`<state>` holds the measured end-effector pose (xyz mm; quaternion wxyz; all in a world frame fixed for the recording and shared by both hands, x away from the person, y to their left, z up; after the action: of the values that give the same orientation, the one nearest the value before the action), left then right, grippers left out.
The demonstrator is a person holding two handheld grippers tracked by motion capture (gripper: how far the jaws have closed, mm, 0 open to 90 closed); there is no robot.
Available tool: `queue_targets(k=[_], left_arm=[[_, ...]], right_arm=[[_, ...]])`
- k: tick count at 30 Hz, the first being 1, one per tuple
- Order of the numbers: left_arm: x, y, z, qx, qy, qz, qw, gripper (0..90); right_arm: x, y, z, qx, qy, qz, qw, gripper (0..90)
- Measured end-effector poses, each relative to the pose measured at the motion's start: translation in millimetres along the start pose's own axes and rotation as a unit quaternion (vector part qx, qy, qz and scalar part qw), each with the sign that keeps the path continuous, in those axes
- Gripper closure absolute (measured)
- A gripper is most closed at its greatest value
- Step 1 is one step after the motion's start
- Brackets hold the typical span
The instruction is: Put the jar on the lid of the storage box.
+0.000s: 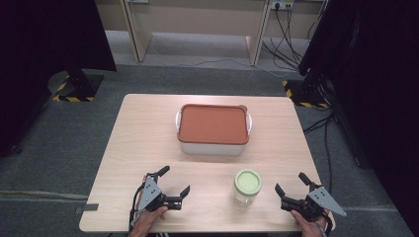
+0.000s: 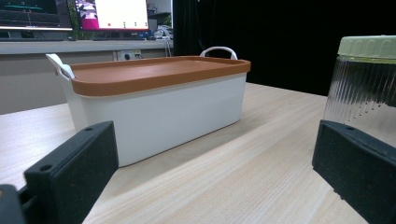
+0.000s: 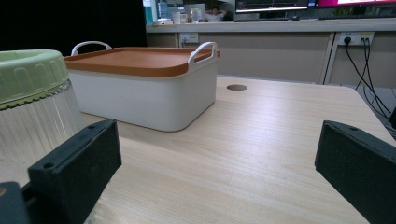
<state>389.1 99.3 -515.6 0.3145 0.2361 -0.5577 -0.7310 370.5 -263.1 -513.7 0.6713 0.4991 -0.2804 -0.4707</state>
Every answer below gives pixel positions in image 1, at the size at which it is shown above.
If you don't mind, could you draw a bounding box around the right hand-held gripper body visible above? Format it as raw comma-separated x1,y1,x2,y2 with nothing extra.
280,186,348,222

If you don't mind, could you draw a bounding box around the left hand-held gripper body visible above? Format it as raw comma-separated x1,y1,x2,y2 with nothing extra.
136,175,183,213

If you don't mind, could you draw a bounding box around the glass jar with green lid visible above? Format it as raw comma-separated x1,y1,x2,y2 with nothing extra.
231,168,263,207

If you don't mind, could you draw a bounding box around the white box with orange lid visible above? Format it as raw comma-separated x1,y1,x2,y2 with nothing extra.
175,104,253,156

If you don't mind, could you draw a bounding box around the person's left hand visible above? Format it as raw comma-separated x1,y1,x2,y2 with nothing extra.
127,206,169,237

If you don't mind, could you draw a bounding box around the person's right hand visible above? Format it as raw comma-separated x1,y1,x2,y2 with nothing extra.
290,210,330,237

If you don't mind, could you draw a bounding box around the grey tape piece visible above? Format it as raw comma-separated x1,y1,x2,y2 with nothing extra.
74,202,100,215

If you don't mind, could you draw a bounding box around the black stand base hazard tape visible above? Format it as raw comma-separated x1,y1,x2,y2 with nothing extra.
282,78,331,110
51,67,105,103

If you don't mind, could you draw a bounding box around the black curtain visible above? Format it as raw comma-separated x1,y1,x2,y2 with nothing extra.
0,0,118,159
297,0,419,237

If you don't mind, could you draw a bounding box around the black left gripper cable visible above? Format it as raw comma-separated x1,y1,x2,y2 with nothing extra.
127,182,147,233

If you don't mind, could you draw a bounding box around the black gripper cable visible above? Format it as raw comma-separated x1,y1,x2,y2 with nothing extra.
323,211,334,237
127,182,147,233

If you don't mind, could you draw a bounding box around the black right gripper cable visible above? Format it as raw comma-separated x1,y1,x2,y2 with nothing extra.
323,211,334,237

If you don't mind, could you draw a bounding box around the black floor cable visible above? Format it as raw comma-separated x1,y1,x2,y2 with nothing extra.
302,113,336,196

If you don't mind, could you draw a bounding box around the thin white floor cable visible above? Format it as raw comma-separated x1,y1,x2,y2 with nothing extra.
147,42,293,79

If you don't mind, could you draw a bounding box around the pale wooden desk frame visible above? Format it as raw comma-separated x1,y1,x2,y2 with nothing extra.
95,0,327,67

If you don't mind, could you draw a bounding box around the bundle of black cables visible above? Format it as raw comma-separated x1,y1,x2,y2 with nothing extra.
261,6,319,72

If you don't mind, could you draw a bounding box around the white wall socket strip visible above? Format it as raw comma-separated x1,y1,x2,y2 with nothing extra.
271,0,294,10

